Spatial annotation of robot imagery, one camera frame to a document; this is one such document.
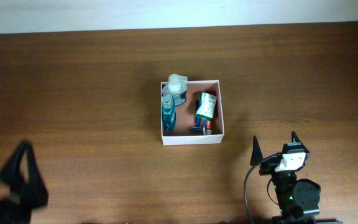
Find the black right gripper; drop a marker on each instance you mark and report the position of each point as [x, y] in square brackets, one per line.
[269, 165]

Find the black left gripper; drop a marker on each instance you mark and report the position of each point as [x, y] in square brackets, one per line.
[35, 188]

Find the blue white toothbrush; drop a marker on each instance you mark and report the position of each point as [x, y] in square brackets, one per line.
[204, 126]

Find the blue disposable razor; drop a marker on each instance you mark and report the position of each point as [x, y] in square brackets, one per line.
[196, 127]

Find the green white tissue packet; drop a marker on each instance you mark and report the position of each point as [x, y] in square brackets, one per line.
[207, 106]

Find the pink cardboard box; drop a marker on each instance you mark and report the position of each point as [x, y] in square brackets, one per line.
[181, 135]

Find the teal Listerine mouthwash bottle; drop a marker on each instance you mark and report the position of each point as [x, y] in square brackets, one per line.
[168, 113]

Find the clear foam pump bottle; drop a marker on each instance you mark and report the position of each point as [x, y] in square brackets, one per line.
[176, 87]

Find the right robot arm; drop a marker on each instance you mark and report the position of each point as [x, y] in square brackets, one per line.
[298, 199]

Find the red green toothpaste tube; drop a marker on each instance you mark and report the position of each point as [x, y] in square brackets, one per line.
[208, 127]

